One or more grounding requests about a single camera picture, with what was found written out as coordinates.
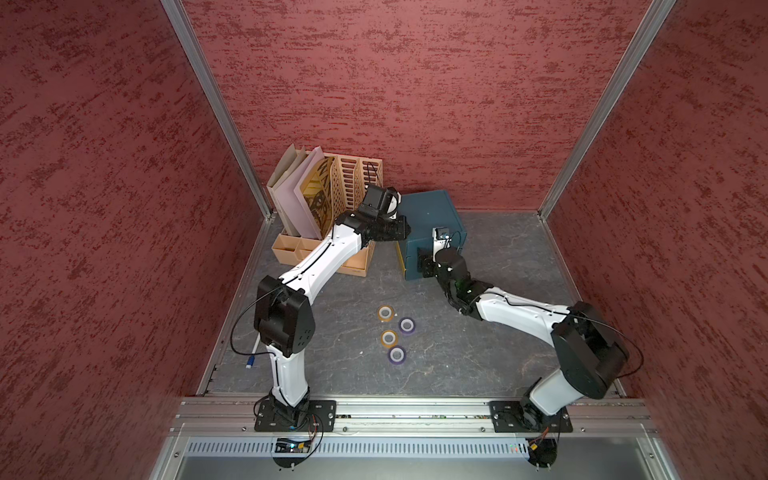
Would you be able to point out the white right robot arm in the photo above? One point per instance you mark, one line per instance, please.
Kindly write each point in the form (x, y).
(591, 354)

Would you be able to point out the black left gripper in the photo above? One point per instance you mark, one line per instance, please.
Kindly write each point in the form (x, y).
(401, 233)

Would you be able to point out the yellow patterned book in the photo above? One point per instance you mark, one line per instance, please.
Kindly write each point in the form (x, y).
(316, 193)

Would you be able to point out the purple tape roll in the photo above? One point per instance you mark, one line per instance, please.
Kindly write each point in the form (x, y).
(397, 355)
(407, 326)

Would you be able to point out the aluminium front rail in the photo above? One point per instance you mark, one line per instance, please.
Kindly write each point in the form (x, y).
(401, 427)

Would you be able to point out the teal drawer cabinet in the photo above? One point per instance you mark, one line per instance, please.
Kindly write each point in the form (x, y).
(425, 212)

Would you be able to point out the orange tape roll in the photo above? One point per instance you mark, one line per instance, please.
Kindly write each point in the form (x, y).
(386, 313)
(389, 339)

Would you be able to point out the orange tape roll middle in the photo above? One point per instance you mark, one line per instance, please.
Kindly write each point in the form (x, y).
(389, 339)

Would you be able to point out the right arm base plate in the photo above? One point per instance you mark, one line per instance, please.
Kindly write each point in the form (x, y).
(523, 417)

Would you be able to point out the orange tape roll upper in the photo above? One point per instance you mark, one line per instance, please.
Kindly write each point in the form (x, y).
(386, 313)

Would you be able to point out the beige plastic desk organizer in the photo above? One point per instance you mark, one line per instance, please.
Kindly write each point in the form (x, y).
(350, 176)

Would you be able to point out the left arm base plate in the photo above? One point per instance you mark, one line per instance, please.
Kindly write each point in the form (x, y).
(294, 415)

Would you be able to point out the purple tape roll lower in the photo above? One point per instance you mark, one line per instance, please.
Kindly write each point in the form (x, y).
(397, 355)

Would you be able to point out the grey-beige folder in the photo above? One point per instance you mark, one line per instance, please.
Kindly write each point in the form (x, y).
(289, 162)

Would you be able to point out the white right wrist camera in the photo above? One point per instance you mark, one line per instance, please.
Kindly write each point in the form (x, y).
(441, 239)

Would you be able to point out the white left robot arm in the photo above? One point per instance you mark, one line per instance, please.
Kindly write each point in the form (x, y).
(283, 311)

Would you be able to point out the purple tape roll upper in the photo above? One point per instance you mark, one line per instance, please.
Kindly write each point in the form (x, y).
(407, 326)

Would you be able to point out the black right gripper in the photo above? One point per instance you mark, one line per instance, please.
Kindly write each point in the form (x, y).
(425, 264)

